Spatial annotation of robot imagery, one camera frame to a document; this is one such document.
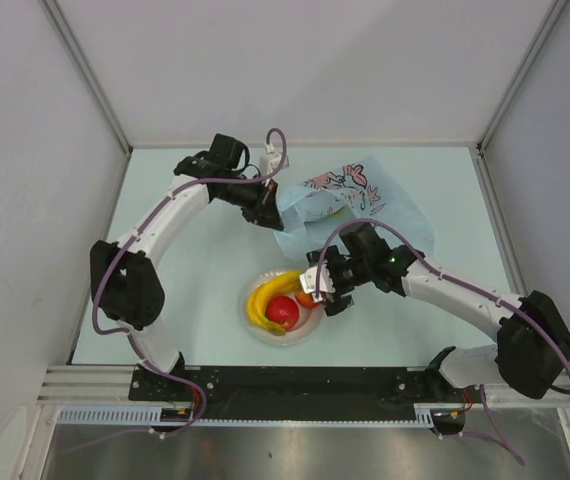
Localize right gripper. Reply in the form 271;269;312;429
306;246;371;316

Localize white slotted cable duct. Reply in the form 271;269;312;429
57;403;439;430

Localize white paper plate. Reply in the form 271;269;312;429
240;268;324;346

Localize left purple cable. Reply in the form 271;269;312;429
59;128;287;451

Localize orange red fake peach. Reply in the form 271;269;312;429
294;291;320;310

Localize green fake fruit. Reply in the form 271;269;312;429
322;207;350;220

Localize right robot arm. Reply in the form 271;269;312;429
300;218;570;401

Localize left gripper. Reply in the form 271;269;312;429
215;174;283;231

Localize red fake apple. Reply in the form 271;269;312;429
265;295;300;331

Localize light blue plastic bag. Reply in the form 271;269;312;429
274;156;435;260

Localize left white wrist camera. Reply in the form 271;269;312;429
258;151;290;177

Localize yellow fake fruit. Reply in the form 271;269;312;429
245;271;301;336

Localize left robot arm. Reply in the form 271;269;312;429
90;134;288;400

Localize aluminium frame rail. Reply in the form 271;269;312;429
37;363;570;409

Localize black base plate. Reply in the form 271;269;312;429
128;363;487;421

